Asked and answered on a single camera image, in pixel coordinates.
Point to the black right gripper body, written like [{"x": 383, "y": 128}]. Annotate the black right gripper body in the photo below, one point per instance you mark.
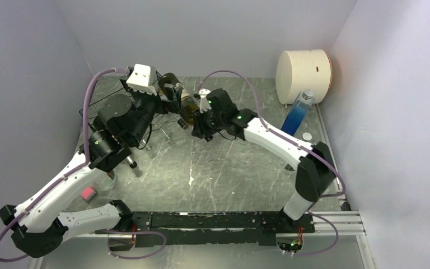
[{"x": 209, "y": 123}]

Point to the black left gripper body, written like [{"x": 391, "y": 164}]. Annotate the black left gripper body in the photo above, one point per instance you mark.
[{"x": 156, "y": 103}]

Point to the green wine bottle black neck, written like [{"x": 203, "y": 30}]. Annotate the green wine bottle black neck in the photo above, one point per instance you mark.
[{"x": 185, "y": 103}]

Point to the clear bottle white cap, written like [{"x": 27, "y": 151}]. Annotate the clear bottle white cap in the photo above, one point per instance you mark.
[{"x": 285, "y": 167}]

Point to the green wine bottle silver neck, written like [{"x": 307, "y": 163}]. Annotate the green wine bottle silver neck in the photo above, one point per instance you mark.
[{"x": 134, "y": 165}]

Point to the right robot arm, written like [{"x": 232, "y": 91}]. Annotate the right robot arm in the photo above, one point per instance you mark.
[{"x": 311, "y": 162}]

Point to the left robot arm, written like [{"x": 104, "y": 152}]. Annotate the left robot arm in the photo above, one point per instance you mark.
[{"x": 39, "y": 224}]

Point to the cream cylindrical container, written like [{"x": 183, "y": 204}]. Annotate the cream cylindrical container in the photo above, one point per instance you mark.
[{"x": 300, "y": 70}]

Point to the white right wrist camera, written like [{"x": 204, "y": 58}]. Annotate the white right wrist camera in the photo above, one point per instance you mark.
[{"x": 204, "y": 103}]

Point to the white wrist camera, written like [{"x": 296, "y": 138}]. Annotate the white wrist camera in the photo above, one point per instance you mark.
[
  {"x": 142, "y": 79},
  {"x": 204, "y": 103}
]

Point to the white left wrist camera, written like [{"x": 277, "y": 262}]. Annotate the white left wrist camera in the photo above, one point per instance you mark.
[{"x": 142, "y": 79}]

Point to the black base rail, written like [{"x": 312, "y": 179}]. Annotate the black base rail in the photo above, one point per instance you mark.
[{"x": 196, "y": 228}]

